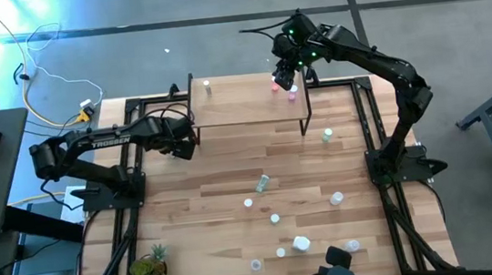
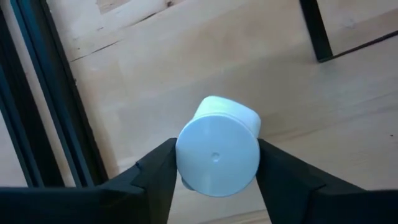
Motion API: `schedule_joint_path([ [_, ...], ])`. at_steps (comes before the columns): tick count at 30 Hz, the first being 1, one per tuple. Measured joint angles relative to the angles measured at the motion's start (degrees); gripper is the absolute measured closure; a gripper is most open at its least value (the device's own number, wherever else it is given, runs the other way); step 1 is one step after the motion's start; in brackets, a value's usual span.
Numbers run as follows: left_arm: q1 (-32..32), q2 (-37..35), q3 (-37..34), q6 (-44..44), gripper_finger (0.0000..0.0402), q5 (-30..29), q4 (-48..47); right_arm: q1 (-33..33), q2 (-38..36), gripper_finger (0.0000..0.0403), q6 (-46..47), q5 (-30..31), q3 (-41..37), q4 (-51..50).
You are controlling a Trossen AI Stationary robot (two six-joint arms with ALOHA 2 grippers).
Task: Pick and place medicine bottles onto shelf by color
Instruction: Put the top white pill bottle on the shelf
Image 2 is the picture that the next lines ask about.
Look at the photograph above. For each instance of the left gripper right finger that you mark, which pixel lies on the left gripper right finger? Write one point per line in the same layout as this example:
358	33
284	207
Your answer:
311	202

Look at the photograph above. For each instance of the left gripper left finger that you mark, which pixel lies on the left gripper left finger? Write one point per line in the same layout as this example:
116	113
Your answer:
93	202

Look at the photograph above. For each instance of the large white medicine bottle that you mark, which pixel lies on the large white medicine bottle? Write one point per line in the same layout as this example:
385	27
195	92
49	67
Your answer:
217	149

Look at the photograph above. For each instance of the wooden shelf black metal legs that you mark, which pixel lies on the wooden shelf black metal legs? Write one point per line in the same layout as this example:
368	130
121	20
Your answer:
315	31

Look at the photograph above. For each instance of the black aluminium table frame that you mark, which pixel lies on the black aluminium table frame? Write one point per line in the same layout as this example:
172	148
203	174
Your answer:
37	109

